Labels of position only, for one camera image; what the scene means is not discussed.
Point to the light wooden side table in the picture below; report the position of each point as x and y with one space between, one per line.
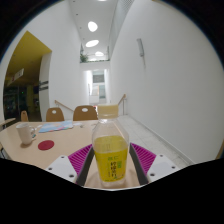
6 121

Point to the green potted plant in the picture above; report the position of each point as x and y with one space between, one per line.
83 58

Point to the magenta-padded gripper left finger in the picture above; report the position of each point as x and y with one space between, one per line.
58 165

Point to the group of wooden chairs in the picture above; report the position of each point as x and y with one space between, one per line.
85 115

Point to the grey wall lamp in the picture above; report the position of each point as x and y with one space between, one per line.
140 46

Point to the dark wall sign plates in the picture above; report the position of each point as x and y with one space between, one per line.
43 85

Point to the wooden stair handrail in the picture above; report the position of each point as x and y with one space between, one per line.
64 105
122 98

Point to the group of round ceiling lights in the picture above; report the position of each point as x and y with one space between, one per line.
92 26

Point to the white ceramic mug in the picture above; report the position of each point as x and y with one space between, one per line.
25 133

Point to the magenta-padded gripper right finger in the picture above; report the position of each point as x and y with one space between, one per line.
161 166

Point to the dark shop shelf unit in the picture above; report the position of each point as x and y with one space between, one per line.
15 100

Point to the clear bottle with yellow drink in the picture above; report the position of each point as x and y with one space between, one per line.
110 160

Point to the hanging white sign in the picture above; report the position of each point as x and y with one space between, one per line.
17 75

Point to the flat round red coaster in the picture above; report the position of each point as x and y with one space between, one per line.
46 145

